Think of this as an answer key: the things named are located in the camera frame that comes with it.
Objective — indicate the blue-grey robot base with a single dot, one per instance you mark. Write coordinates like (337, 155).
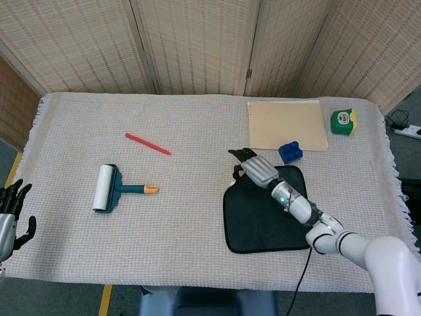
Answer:
(213, 303)

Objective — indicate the beige paper folder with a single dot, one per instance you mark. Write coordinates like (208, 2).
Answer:
(286, 125)

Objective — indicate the black square cloth pad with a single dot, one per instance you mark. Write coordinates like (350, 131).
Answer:
(256, 224)

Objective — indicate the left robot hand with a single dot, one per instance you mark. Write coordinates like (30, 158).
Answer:
(8, 230)

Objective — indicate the white woven tablecloth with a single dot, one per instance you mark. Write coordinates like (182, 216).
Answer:
(164, 237)

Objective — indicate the white power strip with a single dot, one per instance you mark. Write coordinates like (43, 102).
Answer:
(409, 131)

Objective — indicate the woven folding screen panel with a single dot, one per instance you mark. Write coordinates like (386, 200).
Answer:
(371, 49)
(283, 42)
(197, 42)
(75, 42)

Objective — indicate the brass screen hinge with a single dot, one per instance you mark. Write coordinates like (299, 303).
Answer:
(249, 73)

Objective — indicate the blue toy building block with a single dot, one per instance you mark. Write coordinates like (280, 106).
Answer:
(289, 153)

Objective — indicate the red pen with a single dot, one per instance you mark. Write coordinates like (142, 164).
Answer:
(148, 143)

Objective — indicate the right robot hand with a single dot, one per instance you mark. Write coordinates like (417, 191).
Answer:
(260, 169)

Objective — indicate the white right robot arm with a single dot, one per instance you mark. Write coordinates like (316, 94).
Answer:
(388, 253)

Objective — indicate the brown woven screen panel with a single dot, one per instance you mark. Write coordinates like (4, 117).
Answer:
(16, 105)

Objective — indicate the green and yellow box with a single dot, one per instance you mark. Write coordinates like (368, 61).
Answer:
(342, 123)

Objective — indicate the teal lint roller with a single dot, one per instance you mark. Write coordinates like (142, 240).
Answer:
(131, 189)

